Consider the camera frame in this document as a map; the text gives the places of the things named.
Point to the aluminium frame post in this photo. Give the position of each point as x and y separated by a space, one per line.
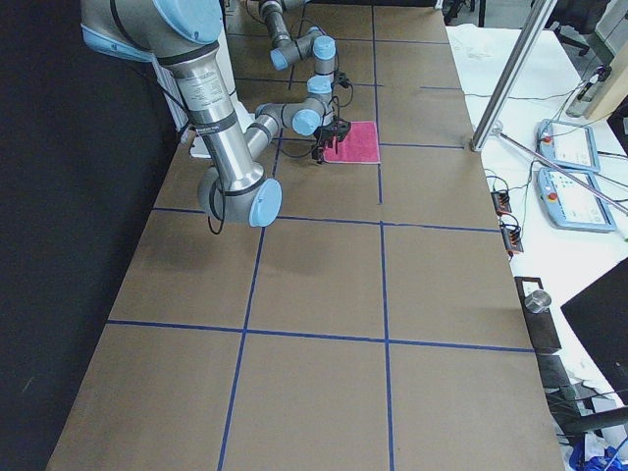
521 50

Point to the blue plastic bag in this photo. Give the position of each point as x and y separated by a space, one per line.
605 458

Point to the grey power strip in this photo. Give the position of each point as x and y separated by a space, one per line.
585 96

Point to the orange black connector box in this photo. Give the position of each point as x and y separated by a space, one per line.
500 196
511 233

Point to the orange black connector box far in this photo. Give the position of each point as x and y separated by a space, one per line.
500 196

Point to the silver metal cup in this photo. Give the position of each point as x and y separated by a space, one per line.
537 301

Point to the pink towel with white trim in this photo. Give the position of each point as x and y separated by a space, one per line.
361 146

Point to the black monitor corner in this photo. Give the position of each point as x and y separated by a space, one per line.
598 317

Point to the teach pendant tablet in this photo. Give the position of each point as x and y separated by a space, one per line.
569 206
568 145

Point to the lower teach pendant tablet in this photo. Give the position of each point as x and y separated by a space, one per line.
569 206

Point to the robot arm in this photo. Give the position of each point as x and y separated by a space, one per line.
314 43
128 29

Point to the long reacher grabber stick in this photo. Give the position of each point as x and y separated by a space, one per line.
496 131

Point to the orange black connector box near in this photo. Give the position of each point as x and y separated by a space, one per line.
511 233

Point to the upper teach pendant tablet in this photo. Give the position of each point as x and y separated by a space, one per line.
568 145

